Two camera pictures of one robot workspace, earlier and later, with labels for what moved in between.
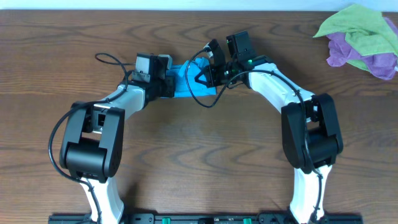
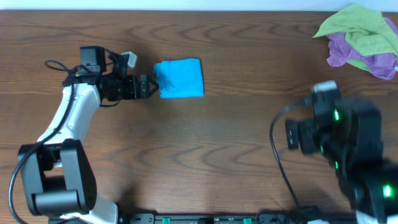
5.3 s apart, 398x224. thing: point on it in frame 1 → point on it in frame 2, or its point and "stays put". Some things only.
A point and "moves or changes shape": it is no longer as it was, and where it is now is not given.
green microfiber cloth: [367, 32] stays put
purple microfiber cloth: [382, 66] stays put
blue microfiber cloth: [181, 88] moves or changes shape
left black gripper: [170, 83] → [133, 85]
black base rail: [207, 218] stays put
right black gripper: [213, 80] → [301, 128]
